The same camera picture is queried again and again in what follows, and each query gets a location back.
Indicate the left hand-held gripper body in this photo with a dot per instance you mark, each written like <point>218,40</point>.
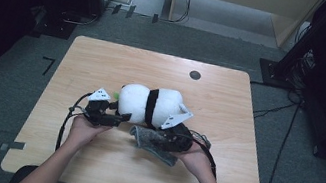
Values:
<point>96,112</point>

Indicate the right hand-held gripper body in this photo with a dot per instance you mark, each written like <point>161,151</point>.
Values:
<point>179,138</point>

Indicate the grey fuzzy cloth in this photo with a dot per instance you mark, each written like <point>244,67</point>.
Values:
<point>145,142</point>

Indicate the panda plush toy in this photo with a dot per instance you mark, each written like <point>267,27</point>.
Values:
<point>135,102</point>

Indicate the person's left hand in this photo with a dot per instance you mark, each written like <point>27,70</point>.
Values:
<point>84,133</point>

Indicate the person's right hand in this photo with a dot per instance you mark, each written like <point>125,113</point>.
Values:
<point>196,161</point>

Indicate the round black table grommet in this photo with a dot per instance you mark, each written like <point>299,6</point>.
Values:
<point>195,75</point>

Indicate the grey floor tape strip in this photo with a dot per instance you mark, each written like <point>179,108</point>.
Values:
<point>12,146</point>

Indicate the black floor plate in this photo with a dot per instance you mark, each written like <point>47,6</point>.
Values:
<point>55,27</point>

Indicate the black chair armrest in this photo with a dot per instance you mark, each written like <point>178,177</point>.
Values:
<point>22,178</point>

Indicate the black stand base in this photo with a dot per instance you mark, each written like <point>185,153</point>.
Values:
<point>272,73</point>

